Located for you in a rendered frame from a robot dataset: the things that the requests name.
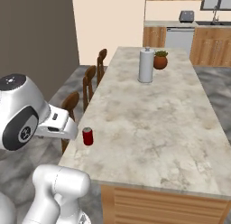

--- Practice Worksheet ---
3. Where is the grey toaster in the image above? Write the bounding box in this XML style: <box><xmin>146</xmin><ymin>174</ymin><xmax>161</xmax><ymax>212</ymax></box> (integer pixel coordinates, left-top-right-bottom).
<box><xmin>179</xmin><ymin>10</ymin><xmax>196</xmax><ymax>23</ymax></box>

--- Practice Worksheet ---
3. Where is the potted plant in terracotta pot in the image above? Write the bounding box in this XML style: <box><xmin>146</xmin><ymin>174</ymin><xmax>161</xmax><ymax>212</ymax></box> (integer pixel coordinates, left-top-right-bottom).
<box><xmin>152</xmin><ymin>50</ymin><xmax>170</xmax><ymax>70</ymax></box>

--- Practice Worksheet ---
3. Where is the brown wooden chair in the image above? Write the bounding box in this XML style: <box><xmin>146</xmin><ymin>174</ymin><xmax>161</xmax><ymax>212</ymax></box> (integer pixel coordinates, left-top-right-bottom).
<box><xmin>82</xmin><ymin>64</ymin><xmax>97</xmax><ymax>113</ymax></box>
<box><xmin>96</xmin><ymin>48</ymin><xmax>108</xmax><ymax>88</ymax></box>
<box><xmin>60</xmin><ymin>90</ymin><xmax>80</xmax><ymax>154</ymax></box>

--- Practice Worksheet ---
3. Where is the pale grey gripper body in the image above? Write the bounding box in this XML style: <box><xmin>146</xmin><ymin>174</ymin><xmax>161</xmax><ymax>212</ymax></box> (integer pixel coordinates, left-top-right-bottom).
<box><xmin>35</xmin><ymin>115</ymin><xmax>79</xmax><ymax>142</ymax></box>

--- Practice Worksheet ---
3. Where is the dark framed window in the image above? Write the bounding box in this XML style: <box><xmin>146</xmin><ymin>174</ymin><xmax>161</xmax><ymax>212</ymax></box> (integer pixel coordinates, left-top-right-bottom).
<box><xmin>199</xmin><ymin>0</ymin><xmax>231</xmax><ymax>11</ymax></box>

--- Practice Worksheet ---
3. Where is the wide wooden cupboard run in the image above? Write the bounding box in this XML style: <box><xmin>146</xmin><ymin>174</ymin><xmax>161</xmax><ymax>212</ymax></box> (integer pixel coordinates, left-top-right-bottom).
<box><xmin>189</xmin><ymin>26</ymin><xmax>231</xmax><ymax>68</ymax></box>

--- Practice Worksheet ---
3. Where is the white paper towel roll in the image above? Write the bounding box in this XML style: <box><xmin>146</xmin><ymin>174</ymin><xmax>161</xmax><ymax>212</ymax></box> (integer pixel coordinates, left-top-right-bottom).
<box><xmin>137</xmin><ymin>46</ymin><xmax>155</xmax><ymax>84</ymax></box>

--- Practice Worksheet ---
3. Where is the narrow wooden cupboard run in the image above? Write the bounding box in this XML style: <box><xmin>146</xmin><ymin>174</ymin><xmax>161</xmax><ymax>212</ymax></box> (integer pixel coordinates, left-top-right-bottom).
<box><xmin>142</xmin><ymin>25</ymin><xmax>167</xmax><ymax>49</ymax></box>

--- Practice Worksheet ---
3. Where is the metal sink tap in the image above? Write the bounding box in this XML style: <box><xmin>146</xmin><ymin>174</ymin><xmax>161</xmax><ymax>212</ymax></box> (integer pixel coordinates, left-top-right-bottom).
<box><xmin>211</xmin><ymin>5</ymin><xmax>221</xmax><ymax>24</ymax></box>

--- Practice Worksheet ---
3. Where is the dark sink basin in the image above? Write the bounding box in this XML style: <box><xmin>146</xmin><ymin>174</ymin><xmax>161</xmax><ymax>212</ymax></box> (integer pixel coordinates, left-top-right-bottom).
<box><xmin>196</xmin><ymin>20</ymin><xmax>231</xmax><ymax>26</ymax></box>

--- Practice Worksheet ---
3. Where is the white dishwasher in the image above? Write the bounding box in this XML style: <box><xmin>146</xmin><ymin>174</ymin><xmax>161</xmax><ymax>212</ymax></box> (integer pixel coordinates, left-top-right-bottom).
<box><xmin>165</xmin><ymin>26</ymin><xmax>196</xmax><ymax>57</ymax></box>

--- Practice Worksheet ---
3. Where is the wooden kitchen island base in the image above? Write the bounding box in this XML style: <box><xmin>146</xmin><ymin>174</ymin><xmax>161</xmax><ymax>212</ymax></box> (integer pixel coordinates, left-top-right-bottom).
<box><xmin>99</xmin><ymin>183</ymin><xmax>231</xmax><ymax>224</ymax></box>

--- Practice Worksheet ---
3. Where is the red soda can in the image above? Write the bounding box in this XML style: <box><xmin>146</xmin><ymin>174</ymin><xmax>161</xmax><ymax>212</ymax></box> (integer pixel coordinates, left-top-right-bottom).
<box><xmin>82</xmin><ymin>126</ymin><xmax>95</xmax><ymax>146</ymax></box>

